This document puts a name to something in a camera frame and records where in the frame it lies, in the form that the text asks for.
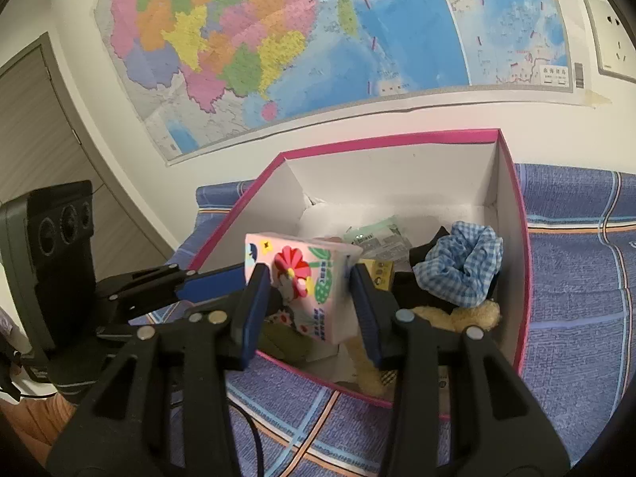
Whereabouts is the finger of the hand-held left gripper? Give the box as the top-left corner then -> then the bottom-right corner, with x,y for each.
94,264 -> 248,306
98,302 -> 210,334

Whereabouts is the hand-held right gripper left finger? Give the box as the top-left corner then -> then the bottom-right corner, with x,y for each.
45,261 -> 271,477

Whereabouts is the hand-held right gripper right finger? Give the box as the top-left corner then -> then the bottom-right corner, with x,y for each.
349,263 -> 572,477

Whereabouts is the green plush toy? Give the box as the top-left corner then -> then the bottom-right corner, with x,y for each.
258,320 -> 311,366

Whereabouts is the black cloth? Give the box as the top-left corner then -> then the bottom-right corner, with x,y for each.
390,226 -> 502,316

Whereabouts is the pink floral tissue pack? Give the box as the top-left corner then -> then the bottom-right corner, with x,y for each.
244,232 -> 363,345

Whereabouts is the light green packet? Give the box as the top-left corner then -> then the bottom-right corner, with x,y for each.
343,215 -> 413,262

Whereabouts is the clear printed plastic packet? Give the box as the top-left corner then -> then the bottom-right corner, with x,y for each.
298,201 -> 359,244

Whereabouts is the blue gingham cloth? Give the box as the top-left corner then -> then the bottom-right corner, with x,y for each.
413,222 -> 504,307

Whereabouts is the beige plush toy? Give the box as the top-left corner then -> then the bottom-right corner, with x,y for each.
348,298 -> 502,398

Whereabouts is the pink cardboard box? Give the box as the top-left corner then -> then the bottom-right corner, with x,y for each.
186,128 -> 533,421

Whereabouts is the grey door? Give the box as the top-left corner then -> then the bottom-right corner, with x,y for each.
0,32 -> 170,279

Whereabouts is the blue plaid bedsheet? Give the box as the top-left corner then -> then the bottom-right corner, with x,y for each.
149,161 -> 636,477

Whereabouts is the black cable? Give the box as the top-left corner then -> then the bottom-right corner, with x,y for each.
226,397 -> 264,477

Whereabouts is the colourful wall map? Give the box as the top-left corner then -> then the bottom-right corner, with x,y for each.
94,0 -> 589,165

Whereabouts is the white wall socket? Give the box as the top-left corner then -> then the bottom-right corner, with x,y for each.
584,0 -> 636,83

